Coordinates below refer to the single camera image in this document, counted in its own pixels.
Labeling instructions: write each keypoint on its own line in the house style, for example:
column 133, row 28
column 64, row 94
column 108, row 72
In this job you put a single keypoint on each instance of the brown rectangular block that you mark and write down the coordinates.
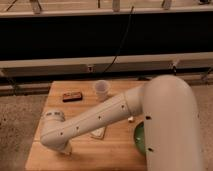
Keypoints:
column 72, row 96

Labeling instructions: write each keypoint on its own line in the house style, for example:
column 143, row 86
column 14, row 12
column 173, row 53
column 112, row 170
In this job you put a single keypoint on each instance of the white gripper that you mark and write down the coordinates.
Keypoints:
column 67, row 149

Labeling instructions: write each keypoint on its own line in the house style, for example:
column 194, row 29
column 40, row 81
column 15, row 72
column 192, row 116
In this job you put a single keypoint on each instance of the green bowl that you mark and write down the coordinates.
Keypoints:
column 139, row 138

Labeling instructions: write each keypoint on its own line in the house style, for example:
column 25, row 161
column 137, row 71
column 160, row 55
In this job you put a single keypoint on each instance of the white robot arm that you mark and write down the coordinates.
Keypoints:
column 171, row 123

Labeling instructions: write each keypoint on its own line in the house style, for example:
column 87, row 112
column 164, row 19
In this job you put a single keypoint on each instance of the clear plastic cup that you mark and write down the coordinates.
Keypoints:
column 101, row 88

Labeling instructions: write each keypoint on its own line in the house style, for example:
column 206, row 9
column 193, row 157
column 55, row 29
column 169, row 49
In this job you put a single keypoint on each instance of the wooden cutting board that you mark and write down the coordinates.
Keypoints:
column 116, row 152

